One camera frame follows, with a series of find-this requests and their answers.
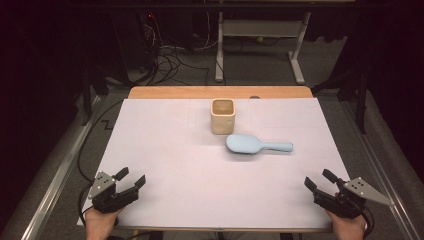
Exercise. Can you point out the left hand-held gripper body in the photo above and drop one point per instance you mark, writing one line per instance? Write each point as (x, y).
(103, 195)

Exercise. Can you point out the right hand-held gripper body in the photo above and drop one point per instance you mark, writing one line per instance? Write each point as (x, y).
(353, 203)

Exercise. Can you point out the light blue hairbrush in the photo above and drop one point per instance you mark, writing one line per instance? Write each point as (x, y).
(245, 144)

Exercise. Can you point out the beige square cup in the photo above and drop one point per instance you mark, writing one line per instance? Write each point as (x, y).
(222, 123)

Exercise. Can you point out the person's right hand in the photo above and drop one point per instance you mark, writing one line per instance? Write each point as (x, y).
(350, 230)

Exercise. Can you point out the person's left hand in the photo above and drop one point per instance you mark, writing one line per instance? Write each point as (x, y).
(100, 226)

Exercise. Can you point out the white table mat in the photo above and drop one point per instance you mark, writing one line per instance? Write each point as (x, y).
(166, 150)

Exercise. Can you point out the person's grey trousers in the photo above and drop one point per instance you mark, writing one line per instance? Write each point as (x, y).
(193, 236)

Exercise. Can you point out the black metal stand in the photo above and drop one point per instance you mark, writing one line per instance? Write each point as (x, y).
(361, 106)
(88, 96)

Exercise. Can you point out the dark round table grommet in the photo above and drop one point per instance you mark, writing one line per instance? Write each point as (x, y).
(255, 97)

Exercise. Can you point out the wooden table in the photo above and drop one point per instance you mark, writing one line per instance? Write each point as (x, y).
(200, 92)

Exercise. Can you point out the black equipment with red light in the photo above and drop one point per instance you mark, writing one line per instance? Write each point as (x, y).
(133, 36)

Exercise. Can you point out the small yellow ball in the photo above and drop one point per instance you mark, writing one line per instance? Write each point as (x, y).
(260, 39)

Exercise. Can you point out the aluminium floor rail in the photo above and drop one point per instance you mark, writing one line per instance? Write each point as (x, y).
(56, 186)
(383, 186)

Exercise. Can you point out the white metal desk frame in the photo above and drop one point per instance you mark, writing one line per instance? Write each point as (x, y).
(260, 28)

